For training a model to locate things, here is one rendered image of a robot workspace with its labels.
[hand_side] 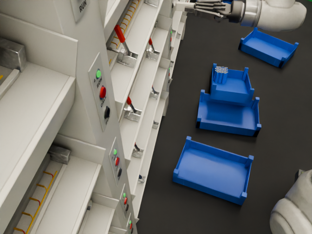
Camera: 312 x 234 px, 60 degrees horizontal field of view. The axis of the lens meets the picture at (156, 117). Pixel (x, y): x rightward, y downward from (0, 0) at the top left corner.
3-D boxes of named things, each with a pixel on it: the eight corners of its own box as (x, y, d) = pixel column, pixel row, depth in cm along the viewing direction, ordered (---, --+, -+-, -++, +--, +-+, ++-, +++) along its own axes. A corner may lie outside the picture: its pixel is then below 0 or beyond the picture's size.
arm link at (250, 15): (253, 19, 102) (237, 17, 103) (260, -5, 96) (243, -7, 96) (254, 32, 97) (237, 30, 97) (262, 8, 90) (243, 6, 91)
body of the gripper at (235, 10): (238, 28, 97) (212, 25, 98) (238, 16, 102) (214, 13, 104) (243, 8, 91) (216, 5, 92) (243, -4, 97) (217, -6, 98)
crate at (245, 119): (255, 107, 145) (259, 97, 139) (256, 137, 133) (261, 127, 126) (199, 99, 149) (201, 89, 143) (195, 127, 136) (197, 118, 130)
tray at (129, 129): (165, 40, 106) (172, 19, 99) (123, 177, 68) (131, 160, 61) (116, 22, 104) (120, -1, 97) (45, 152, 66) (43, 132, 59)
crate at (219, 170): (249, 165, 123) (254, 155, 117) (241, 205, 111) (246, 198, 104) (185, 145, 130) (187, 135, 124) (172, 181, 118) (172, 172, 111)
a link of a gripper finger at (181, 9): (193, 11, 100) (193, 12, 100) (175, 9, 101) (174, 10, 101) (194, 3, 98) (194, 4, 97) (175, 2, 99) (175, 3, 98)
